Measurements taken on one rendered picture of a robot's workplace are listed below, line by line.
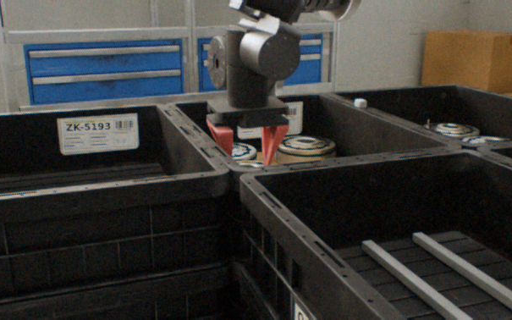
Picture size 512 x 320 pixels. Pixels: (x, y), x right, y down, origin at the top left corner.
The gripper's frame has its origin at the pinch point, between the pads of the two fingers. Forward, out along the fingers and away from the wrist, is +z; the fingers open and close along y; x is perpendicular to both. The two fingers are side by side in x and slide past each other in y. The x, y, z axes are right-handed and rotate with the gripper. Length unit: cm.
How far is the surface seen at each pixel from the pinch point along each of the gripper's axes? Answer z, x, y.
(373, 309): -8.7, -46.9, -7.5
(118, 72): 25, 194, 0
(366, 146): -0.1, 1.4, 20.3
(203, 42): 14, 199, 43
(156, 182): -7.1, -19.5, -16.1
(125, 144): 1.3, 18.3, -15.3
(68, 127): -2.4, 18.4, -24.1
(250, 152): 1.5, 8.5, 3.4
